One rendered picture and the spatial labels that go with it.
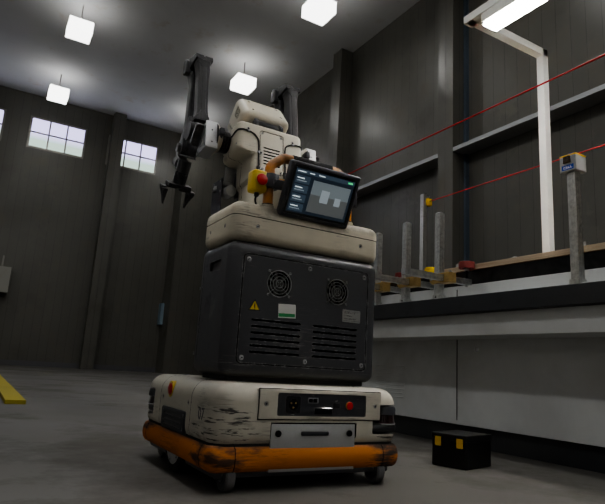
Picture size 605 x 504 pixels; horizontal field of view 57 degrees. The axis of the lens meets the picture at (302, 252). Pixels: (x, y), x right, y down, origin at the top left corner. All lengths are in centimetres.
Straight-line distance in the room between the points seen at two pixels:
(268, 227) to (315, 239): 17
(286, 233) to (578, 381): 142
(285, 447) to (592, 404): 138
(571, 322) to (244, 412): 135
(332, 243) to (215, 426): 68
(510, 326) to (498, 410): 48
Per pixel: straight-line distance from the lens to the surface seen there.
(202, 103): 238
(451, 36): 925
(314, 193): 174
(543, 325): 243
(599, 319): 230
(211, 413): 153
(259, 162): 212
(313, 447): 165
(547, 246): 365
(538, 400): 269
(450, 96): 876
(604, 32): 778
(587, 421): 256
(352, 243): 184
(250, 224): 166
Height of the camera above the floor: 33
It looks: 12 degrees up
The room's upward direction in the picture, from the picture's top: 3 degrees clockwise
